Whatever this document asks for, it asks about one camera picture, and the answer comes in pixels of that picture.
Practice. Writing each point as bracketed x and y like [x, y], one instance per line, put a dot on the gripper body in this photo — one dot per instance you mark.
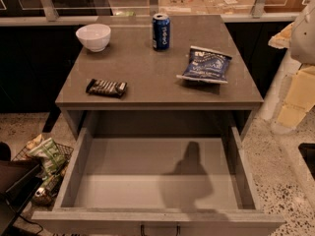
[304, 38]

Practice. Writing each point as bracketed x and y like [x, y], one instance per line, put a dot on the grey top drawer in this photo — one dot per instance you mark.
[171, 186]

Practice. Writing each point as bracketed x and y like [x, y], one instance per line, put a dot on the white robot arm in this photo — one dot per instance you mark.
[307, 17]

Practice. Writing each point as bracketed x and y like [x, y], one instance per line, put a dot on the grey drawer cabinet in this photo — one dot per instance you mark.
[151, 76]

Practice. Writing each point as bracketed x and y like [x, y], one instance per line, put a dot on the blue chip bag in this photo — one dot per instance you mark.
[206, 65]

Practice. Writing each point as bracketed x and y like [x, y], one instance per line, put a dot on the blue soda can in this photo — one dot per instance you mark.
[161, 31]

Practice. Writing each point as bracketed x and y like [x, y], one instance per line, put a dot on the dark snack bar packet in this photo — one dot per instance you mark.
[106, 88]

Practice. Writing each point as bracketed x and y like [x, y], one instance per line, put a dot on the white ceramic bowl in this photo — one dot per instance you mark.
[95, 37]

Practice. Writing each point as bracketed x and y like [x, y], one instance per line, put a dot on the green snack bag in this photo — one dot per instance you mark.
[51, 158]

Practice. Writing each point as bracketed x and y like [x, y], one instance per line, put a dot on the can in basket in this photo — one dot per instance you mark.
[42, 198]

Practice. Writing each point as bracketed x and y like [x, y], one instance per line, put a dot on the black equipment left edge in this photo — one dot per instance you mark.
[18, 181]

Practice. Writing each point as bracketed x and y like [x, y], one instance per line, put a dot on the black wire basket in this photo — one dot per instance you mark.
[51, 183]

